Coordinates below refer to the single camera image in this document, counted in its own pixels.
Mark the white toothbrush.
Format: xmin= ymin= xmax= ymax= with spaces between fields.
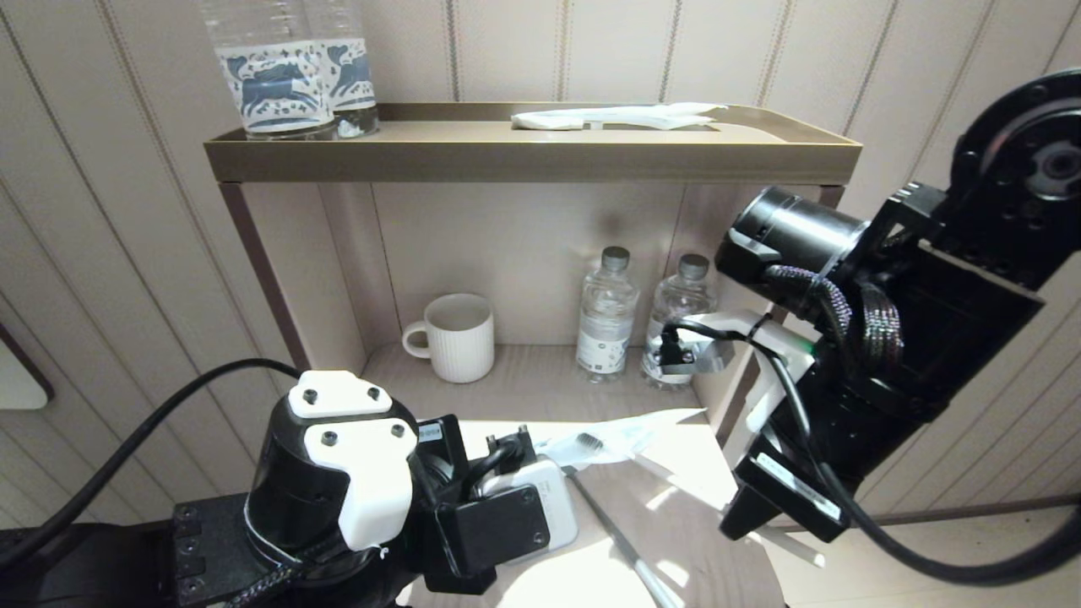
xmin=577 ymin=432 xmax=825 ymax=569

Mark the grey toothbrush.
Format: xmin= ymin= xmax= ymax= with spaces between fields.
xmin=562 ymin=466 xmax=686 ymax=608

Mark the small capped water bottle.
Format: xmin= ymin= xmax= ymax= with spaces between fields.
xmin=578 ymin=246 xmax=639 ymax=385
xmin=639 ymin=253 xmax=720 ymax=392

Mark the white ribbed mug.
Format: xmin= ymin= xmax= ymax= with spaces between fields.
xmin=402 ymin=293 xmax=497 ymax=385

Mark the white packet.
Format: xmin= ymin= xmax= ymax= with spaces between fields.
xmin=581 ymin=103 xmax=728 ymax=132

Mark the beige wooden shelf unit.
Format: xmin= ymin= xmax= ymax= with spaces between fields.
xmin=203 ymin=101 xmax=862 ymax=608

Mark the white folded sachet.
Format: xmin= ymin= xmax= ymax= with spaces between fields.
xmin=510 ymin=113 xmax=584 ymax=132

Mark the large horse-label water bottle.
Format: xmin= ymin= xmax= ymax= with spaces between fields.
xmin=306 ymin=0 xmax=382 ymax=138
xmin=198 ymin=0 xmax=340 ymax=141

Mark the silver-flecked braided arm cable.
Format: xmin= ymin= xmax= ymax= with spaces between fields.
xmin=763 ymin=263 xmax=906 ymax=374

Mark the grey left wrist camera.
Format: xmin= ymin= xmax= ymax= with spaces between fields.
xmin=435 ymin=426 xmax=580 ymax=594

